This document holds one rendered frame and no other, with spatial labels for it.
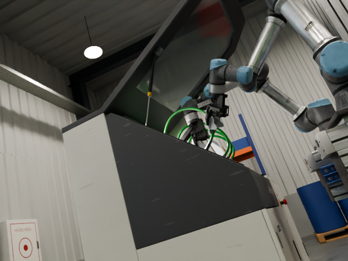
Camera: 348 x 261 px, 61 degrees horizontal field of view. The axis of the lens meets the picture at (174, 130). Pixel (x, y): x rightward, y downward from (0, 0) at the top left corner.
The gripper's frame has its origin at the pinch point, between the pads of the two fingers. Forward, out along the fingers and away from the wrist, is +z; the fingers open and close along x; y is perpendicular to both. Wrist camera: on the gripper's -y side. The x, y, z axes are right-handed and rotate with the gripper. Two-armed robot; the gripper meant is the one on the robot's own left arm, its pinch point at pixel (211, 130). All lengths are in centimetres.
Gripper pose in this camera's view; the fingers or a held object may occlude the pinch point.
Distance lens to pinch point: 149.3
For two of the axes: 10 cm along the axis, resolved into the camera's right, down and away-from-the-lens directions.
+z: 0.0, 9.3, 3.7
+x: 7.5, -2.5, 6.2
